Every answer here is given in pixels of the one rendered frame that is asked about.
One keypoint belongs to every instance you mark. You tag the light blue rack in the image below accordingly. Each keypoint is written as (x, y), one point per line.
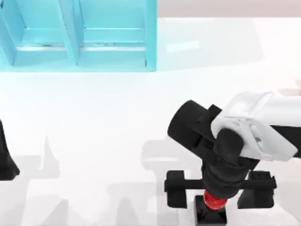
(70, 35)

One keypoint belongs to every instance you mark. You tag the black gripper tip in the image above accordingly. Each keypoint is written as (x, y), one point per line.
(7, 162)

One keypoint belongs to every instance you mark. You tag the red trophy on black base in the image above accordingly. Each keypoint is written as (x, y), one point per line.
(212, 207)

